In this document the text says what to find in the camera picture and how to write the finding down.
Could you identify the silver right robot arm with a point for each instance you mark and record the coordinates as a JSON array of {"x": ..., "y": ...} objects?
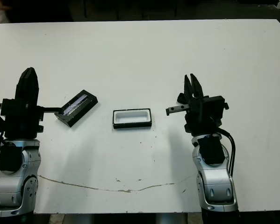
[{"x": 214, "y": 182}]

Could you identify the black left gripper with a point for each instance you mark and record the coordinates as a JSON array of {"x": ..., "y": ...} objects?
[{"x": 20, "y": 123}]

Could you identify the black chair leg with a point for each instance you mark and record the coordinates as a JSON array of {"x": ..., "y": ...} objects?
[{"x": 85, "y": 9}]

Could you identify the silver grey cylindrical leg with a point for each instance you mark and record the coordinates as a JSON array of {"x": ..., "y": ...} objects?
[{"x": 172, "y": 219}]

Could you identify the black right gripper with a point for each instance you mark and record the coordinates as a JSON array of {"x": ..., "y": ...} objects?
[{"x": 198, "y": 123}]

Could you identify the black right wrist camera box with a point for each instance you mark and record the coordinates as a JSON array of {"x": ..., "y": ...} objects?
[{"x": 214, "y": 105}]

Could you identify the black box base white insert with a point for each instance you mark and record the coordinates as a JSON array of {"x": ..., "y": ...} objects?
[{"x": 131, "y": 116}]

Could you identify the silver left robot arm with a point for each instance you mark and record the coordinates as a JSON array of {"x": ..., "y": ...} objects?
[{"x": 13, "y": 186}]

